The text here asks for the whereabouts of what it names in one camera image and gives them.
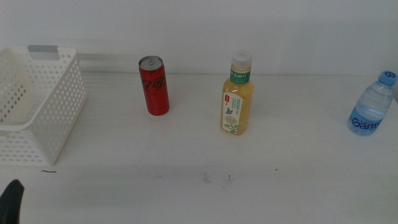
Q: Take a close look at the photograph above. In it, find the red cola can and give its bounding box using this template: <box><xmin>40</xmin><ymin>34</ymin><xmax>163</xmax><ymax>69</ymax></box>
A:
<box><xmin>138</xmin><ymin>55</ymin><xmax>170</xmax><ymax>116</ymax></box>

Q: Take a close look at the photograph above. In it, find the yellow tea bottle white cap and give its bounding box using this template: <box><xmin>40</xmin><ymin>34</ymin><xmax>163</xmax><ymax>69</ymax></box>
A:
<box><xmin>220</xmin><ymin>49</ymin><xmax>255</xmax><ymax>136</ymax></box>

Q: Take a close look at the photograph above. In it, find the clear water bottle blue cap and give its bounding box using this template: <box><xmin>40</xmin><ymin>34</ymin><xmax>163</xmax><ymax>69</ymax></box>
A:
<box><xmin>347</xmin><ymin>70</ymin><xmax>398</xmax><ymax>137</ymax></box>

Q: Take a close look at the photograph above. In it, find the white perforated plastic basket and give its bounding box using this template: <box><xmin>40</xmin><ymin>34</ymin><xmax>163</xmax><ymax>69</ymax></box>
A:
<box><xmin>0</xmin><ymin>45</ymin><xmax>87</xmax><ymax>167</ymax></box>

